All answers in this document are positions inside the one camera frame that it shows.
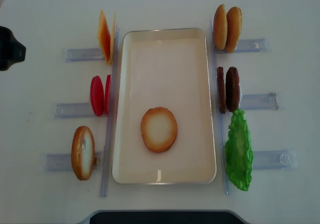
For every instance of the bun slice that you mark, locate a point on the bun slice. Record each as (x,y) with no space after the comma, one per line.
(220,28)
(234,21)

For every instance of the clear rail bun holder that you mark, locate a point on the clear rail bun holder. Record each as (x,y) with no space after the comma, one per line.
(252,45)

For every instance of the bun slice top outer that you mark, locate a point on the bun slice top outer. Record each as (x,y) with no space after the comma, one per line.
(234,21)

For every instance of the yellow cheese slice right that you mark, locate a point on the yellow cheese slice right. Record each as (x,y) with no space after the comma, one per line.
(112,38)

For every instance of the green lettuce leaf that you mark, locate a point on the green lettuce leaf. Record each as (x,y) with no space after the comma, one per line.
(238,152)

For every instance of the brown meat patty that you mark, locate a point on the brown meat patty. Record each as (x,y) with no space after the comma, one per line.
(232,89)
(221,90)

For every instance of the red tomato slice left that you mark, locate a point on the red tomato slice left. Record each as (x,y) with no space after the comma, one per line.
(97,96)

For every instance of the brown meat patty inner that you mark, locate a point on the brown meat patty inner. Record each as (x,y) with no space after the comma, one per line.
(221,90)

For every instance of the red tomato slice right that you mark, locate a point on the red tomato slice right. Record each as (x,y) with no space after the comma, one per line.
(107,95)

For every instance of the brown meat patty outer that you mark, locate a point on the brown meat patty outer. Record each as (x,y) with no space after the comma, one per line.
(232,89)

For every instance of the orange cheese slice left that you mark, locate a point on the orange cheese slice left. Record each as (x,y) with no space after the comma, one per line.
(104,36)

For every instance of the dark base panel bottom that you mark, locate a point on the dark base panel bottom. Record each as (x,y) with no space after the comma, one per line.
(165,217)

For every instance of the long clear rail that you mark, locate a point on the long clear rail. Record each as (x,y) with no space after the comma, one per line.
(112,116)
(220,127)

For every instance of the clear rail cheese holder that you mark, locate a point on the clear rail cheese holder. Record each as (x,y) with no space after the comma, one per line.
(84,54)

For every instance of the clear rail bread holder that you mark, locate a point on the clear rail bread holder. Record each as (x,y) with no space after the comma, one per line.
(55,163)

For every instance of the red tomato slice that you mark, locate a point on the red tomato slice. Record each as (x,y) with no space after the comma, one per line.
(97,96)
(107,95)

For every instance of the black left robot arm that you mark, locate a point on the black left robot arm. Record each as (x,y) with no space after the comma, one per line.
(11,50)

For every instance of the clear rail lettuce holder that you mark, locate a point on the clear rail lettuce holder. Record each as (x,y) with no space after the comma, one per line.
(278,159)

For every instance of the long clear rail right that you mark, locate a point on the long clear rail right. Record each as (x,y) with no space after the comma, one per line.
(220,127)

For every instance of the white pusher block patty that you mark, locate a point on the white pusher block patty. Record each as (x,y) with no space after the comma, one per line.
(241,95)

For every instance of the bread slice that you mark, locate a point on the bread slice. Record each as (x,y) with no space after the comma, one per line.
(159,129)
(83,153)

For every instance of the clear rail tomato holder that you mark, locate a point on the clear rail tomato holder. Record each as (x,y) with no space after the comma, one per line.
(72,110)

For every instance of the cream rectangular metal tray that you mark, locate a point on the cream rectangular metal tray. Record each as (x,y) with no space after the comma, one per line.
(165,68)

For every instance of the bun slice top inner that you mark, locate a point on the bun slice top inner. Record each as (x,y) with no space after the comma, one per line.
(220,28)

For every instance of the long clear rail left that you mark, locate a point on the long clear rail left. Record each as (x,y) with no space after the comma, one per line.
(112,116)

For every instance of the clear rail patty holder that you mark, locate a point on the clear rail patty holder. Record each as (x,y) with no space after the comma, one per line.
(259,101)

